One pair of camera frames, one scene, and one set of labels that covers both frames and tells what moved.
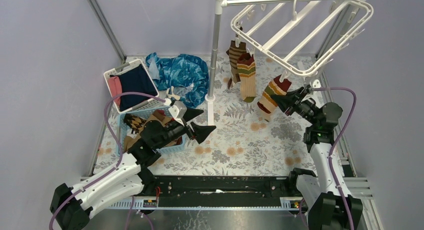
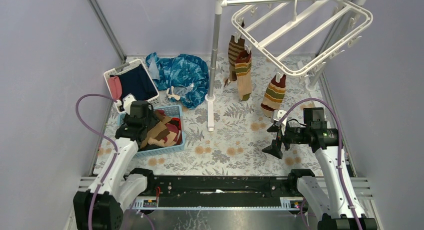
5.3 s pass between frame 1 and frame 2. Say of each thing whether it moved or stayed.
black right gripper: moved
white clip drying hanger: stayed
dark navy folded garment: stayed
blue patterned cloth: stayed
